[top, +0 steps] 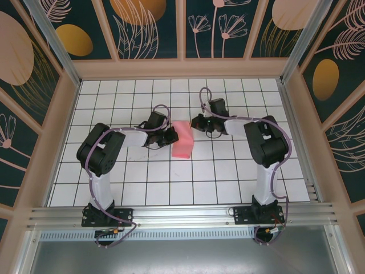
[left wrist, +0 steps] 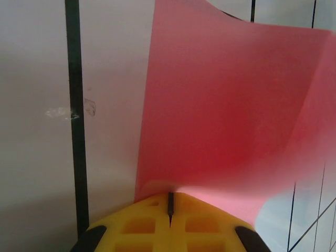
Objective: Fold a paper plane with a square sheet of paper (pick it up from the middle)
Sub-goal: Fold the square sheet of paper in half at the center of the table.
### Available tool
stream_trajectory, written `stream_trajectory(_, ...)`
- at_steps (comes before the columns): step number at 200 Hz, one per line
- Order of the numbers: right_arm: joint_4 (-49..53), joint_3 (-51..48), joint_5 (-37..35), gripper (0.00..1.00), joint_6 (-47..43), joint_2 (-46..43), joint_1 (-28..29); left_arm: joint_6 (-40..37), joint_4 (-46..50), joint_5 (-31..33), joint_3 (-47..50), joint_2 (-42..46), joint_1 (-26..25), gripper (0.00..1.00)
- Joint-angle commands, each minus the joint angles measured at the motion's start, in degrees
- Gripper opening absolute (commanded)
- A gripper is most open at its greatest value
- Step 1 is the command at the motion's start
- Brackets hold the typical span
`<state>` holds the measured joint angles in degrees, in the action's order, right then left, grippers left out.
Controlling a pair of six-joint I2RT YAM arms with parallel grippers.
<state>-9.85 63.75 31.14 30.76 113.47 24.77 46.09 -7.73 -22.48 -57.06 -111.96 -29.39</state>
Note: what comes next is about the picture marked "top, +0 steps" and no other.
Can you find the dark wall panel single flower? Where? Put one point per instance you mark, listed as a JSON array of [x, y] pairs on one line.
[[17, 148]]

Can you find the pink paper sheet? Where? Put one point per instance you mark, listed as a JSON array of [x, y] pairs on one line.
[[182, 140]]

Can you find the aluminium frame bar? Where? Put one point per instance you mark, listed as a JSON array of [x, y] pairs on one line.
[[339, 251], [25, 254]]

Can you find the aluminium table side rail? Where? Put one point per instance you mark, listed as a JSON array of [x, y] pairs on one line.
[[300, 148]]

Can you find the aluminium corner post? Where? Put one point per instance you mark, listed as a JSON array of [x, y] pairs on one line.
[[305, 42], [57, 42]]

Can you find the long aluminium mounting rail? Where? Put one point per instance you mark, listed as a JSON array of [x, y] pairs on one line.
[[182, 214]]

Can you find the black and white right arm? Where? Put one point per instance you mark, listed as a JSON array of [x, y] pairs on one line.
[[268, 142]]

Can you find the grey metal sheet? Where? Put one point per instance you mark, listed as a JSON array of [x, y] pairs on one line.
[[182, 257]]

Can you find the dark wall panel feather drawing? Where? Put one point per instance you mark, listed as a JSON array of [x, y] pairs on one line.
[[325, 80]]

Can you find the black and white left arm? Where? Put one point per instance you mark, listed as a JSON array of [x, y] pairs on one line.
[[99, 148]]

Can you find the dark wall panel leaf drawings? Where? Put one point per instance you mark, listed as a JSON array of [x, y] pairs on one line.
[[168, 34]]

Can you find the small electronics board with connector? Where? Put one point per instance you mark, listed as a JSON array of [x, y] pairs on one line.
[[108, 231], [272, 230]]

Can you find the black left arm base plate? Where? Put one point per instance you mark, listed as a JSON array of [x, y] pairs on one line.
[[125, 217]]

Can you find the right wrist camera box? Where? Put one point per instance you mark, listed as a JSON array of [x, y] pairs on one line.
[[207, 107]]

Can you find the dark wall panel orange oval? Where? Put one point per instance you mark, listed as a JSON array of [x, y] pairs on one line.
[[80, 17]]

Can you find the dark wall panel pink flowers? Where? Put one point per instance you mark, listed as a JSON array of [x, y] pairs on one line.
[[211, 48]]

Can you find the dark wall panel pink leaves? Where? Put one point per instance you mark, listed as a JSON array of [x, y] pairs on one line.
[[348, 148]]

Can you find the dark wall panel peach circle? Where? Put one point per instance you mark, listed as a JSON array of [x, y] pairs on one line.
[[262, 48], [17, 34]]

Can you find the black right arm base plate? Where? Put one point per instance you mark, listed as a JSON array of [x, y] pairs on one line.
[[242, 215]]

